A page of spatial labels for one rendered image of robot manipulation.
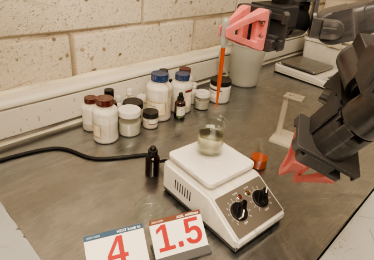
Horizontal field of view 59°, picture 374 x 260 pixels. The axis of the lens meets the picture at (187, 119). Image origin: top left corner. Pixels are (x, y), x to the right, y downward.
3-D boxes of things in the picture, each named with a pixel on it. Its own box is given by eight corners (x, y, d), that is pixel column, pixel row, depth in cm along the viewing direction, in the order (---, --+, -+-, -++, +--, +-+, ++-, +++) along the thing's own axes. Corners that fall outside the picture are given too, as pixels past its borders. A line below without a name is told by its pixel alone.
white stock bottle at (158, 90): (156, 108, 99) (158, 66, 93) (175, 116, 95) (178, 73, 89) (139, 116, 93) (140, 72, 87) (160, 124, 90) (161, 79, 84)
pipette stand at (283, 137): (306, 139, 89) (319, 95, 83) (298, 152, 83) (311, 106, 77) (277, 130, 92) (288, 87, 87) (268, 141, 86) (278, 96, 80)
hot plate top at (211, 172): (256, 166, 62) (256, 162, 62) (209, 190, 55) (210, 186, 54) (212, 138, 70) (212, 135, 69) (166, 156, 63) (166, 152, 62)
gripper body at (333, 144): (291, 119, 50) (325, 87, 44) (348, 150, 51) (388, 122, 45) (289, 151, 45) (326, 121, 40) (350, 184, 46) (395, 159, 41)
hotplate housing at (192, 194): (283, 221, 61) (293, 187, 57) (234, 256, 53) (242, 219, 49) (202, 162, 75) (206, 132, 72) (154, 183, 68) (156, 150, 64)
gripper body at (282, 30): (284, 12, 52) (309, 9, 56) (236, 3, 59) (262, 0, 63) (276, 53, 55) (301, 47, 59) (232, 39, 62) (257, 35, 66)
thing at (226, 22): (220, 46, 53) (223, 18, 51) (226, 45, 54) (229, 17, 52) (223, 47, 53) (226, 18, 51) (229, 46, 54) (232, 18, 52)
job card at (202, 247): (212, 253, 53) (215, 234, 51) (158, 269, 50) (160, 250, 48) (196, 226, 58) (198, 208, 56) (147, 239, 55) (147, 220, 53)
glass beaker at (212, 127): (189, 149, 64) (193, 112, 61) (212, 143, 67) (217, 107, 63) (206, 166, 60) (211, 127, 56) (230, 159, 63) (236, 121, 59)
